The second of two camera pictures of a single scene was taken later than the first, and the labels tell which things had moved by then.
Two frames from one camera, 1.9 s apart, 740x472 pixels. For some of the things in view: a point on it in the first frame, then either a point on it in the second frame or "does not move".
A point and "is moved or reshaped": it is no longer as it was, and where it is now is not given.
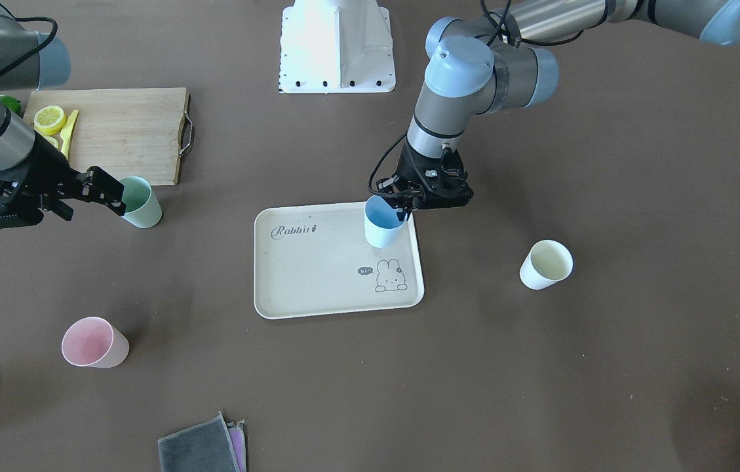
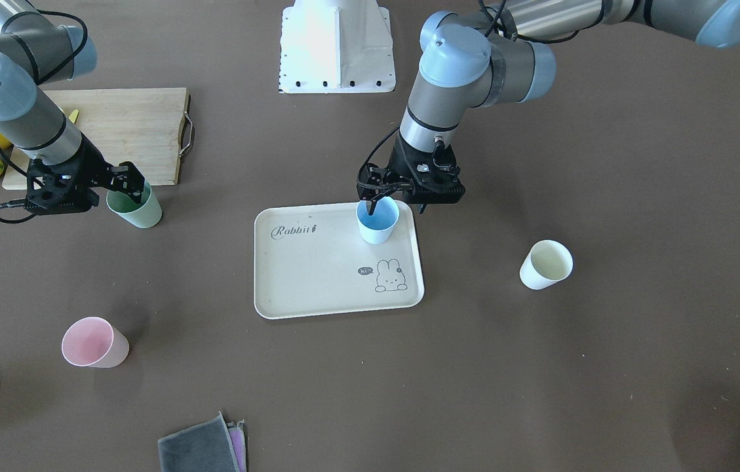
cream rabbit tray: x=312 y=259 does not move
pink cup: x=93 y=341 does not move
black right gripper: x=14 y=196 → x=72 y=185
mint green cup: x=143 y=210 does not move
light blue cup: x=383 y=226 is moved or reshaped
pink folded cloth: x=237 y=439 does not move
